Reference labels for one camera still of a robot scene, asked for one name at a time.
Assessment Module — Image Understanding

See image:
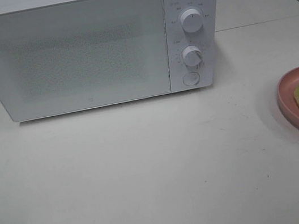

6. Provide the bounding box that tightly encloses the round door release button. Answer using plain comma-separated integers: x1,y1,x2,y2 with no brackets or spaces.
182,72,200,86

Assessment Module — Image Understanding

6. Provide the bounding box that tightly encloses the white microwave door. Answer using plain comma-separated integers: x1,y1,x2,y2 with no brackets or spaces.
0,0,170,122

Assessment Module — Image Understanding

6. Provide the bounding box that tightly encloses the lower white microwave knob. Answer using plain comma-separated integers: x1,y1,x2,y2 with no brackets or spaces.
182,45,203,67

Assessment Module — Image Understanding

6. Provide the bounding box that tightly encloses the white microwave knob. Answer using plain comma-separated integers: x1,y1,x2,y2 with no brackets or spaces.
182,45,203,67
180,7,203,33

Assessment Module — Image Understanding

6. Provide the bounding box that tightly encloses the upper white microwave knob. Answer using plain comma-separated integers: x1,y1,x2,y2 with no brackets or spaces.
180,7,203,33

